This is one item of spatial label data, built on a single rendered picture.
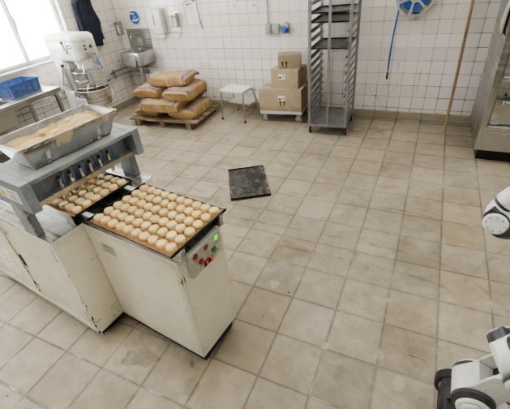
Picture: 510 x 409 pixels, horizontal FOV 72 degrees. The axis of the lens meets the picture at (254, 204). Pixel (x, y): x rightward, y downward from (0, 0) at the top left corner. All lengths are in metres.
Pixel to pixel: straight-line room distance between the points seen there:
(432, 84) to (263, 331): 3.82
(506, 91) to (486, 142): 0.52
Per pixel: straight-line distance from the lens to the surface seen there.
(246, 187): 3.65
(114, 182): 2.27
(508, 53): 4.06
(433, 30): 5.00
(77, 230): 2.14
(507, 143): 4.35
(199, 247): 1.70
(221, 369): 2.26
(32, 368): 2.74
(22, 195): 1.95
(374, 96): 5.23
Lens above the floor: 1.92
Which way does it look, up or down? 34 degrees down
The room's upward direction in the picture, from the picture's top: 6 degrees counter-clockwise
